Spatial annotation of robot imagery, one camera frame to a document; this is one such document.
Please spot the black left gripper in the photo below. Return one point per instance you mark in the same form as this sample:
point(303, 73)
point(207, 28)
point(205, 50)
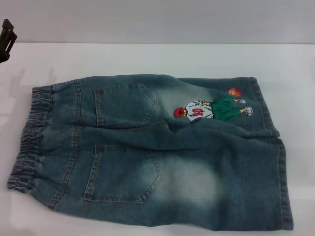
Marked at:
point(7, 46)

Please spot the blue denim shorts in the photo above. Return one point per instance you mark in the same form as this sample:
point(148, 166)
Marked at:
point(172, 172)

